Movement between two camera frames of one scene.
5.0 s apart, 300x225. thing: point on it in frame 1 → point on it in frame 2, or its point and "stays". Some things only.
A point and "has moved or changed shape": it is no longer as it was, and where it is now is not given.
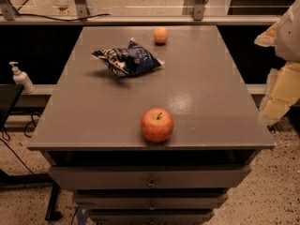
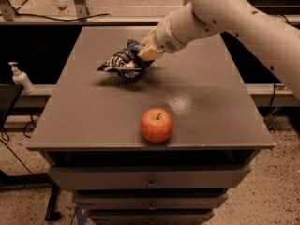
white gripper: x=290 y=37 → x=165 y=37
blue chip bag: x=128 y=62 has moved or changed shape
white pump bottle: x=22 y=78 stays
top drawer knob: x=151 y=184 stays
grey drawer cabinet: x=90 y=128 stays
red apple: x=157 y=125 stays
